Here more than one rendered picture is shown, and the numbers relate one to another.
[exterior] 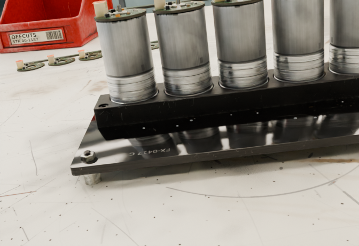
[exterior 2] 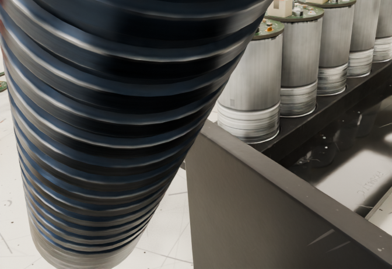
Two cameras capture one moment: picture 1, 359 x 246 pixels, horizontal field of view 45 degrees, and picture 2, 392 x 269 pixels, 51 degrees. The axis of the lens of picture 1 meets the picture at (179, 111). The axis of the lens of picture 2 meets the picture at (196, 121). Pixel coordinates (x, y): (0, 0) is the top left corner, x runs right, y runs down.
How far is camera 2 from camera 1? 19 cm
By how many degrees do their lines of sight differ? 43
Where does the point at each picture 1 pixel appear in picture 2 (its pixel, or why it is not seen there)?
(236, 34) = (345, 37)
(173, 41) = (309, 53)
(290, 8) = (370, 5)
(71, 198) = not seen: outside the picture
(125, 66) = (275, 93)
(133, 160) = (381, 198)
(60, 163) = not seen: hidden behind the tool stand
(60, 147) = not seen: hidden behind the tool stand
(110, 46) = (262, 70)
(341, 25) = (381, 18)
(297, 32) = (371, 28)
